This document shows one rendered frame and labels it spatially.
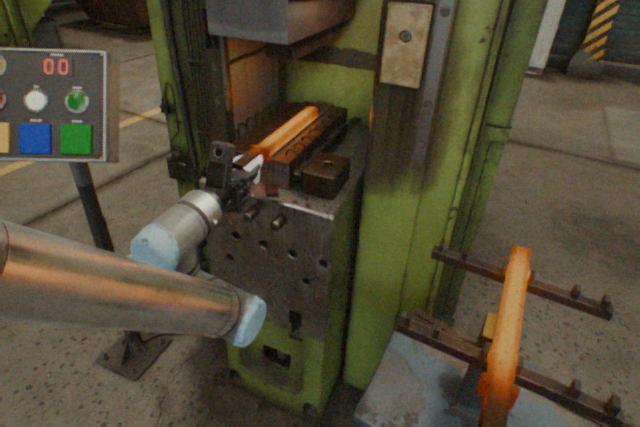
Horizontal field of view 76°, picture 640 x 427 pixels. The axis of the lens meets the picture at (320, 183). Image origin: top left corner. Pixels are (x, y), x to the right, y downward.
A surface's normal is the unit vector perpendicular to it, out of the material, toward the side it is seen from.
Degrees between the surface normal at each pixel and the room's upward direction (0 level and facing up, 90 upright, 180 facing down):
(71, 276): 77
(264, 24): 90
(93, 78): 60
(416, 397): 0
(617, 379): 0
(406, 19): 90
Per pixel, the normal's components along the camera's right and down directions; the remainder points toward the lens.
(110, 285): 0.96, -0.04
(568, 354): 0.04, -0.85
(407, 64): -0.39, 0.46
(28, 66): 0.04, 0.02
